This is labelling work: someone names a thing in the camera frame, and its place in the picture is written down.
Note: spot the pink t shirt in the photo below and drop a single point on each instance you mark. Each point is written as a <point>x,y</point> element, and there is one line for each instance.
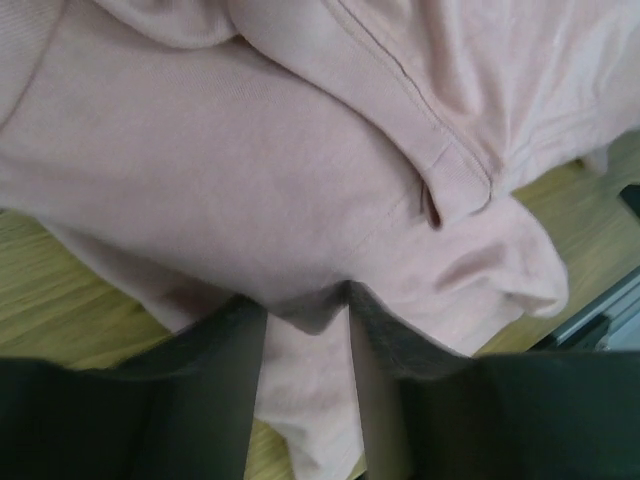
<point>188,150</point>

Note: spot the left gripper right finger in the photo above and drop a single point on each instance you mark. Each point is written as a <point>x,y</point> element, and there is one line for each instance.
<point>427,412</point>

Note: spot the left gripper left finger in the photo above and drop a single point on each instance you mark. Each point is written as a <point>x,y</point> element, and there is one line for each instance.
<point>182,409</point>

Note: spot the aluminium frame rail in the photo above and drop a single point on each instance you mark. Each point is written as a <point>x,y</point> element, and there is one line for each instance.
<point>608,323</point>

